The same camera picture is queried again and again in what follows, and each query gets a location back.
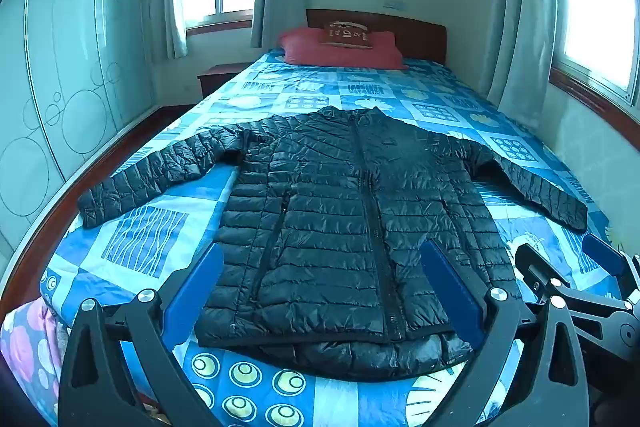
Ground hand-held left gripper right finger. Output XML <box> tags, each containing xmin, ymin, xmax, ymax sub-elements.
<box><xmin>420</xmin><ymin>239</ymin><xmax>591</xmax><ymax>427</ymax></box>

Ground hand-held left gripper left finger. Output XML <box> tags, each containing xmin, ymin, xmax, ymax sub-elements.
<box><xmin>59</xmin><ymin>243</ymin><xmax>226</xmax><ymax>427</ymax></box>

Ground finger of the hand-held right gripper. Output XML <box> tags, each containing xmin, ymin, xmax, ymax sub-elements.
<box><xmin>581</xmin><ymin>233</ymin><xmax>640</xmax><ymax>297</ymax></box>
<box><xmin>514</xmin><ymin>243</ymin><xmax>626</xmax><ymax>317</ymax></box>

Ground black puffer jacket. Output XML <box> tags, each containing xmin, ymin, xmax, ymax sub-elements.
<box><xmin>77</xmin><ymin>106</ymin><xmax>589</xmax><ymax>382</ymax></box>

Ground bed with blue patterned sheet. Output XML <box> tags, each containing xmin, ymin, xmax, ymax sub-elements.
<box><xmin>0</xmin><ymin>48</ymin><xmax>623</xmax><ymax>427</ymax></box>

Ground pink floral quilt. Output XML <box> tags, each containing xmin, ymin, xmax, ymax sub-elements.
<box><xmin>0</xmin><ymin>297</ymin><xmax>71</xmax><ymax>427</ymax></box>

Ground wooden nightstand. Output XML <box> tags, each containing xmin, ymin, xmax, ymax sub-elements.
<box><xmin>197</xmin><ymin>63</ymin><xmax>251</xmax><ymax>98</ymax></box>

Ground long light curtain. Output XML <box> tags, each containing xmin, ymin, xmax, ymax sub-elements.
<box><xmin>487</xmin><ymin>0</ymin><xmax>566</xmax><ymax>125</ymax></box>

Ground brown wooden headboard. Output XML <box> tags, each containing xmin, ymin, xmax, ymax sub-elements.
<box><xmin>0</xmin><ymin>9</ymin><xmax>447</xmax><ymax>323</ymax></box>

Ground white wardrobe with circle print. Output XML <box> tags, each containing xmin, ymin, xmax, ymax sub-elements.
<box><xmin>0</xmin><ymin>0</ymin><xmax>161</xmax><ymax>268</ymax></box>

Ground red pillow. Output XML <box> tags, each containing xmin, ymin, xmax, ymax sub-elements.
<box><xmin>277</xmin><ymin>27</ymin><xmax>408</xmax><ymax>70</ymax></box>

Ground small brown cushion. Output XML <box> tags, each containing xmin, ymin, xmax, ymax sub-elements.
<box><xmin>320</xmin><ymin>22</ymin><xmax>375</xmax><ymax>50</ymax></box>

